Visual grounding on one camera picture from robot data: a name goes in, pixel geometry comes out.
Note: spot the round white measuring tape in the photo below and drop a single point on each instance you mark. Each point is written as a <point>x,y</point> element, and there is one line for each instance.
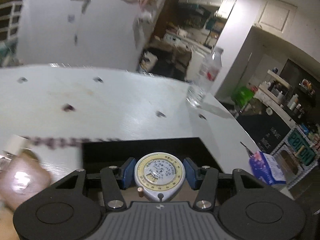
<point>159,176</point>

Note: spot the green plastic bag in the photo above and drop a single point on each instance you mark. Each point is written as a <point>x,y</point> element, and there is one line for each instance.
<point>242,96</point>

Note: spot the green poison sign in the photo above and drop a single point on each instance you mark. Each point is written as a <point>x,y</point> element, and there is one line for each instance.
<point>303,149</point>

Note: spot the white charger plug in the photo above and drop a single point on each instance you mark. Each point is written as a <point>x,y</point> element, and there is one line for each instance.
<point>15,144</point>

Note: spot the black cardboard box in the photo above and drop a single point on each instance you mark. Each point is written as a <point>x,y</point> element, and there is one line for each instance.
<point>98,155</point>

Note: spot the clear plastic water bottle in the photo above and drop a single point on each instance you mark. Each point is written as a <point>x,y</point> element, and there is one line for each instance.
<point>203,81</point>

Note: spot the blue tissue pack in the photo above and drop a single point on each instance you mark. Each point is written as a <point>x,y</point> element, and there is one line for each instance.
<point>265,168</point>

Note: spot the brown wooden coaster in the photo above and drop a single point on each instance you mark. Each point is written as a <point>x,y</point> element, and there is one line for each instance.
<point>22,177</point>

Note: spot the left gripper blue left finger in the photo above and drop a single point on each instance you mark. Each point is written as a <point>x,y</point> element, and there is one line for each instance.
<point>127,173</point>

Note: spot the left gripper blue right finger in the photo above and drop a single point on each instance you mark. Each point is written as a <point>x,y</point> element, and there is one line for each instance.
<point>192,173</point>

